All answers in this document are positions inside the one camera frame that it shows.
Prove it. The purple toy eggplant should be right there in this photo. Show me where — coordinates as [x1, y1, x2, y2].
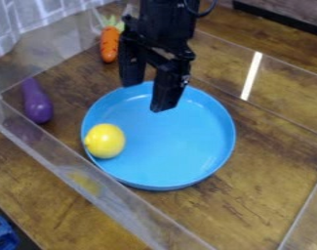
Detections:
[21, 78, 54, 124]

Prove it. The blue object at corner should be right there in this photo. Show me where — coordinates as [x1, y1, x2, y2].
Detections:
[0, 216, 20, 250]

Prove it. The clear acrylic enclosure wall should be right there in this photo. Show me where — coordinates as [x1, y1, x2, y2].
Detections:
[0, 7, 317, 250]

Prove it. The white checkered cloth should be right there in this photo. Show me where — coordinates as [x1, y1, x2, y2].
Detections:
[0, 0, 114, 57]

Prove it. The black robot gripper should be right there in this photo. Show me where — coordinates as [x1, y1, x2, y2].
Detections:
[118, 0, 199, 112]

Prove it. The yellow lemon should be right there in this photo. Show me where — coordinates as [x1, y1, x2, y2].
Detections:
[83, 123, 126, 158]

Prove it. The black braided cable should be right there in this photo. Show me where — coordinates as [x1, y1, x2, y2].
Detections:
[183, 0, 219, 19]

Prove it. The blue round tray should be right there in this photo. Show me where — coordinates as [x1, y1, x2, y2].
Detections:
[80, 81, 237, 190]

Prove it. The orange toy carrot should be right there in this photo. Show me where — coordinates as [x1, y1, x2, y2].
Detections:
[99, 16, 124, 63]

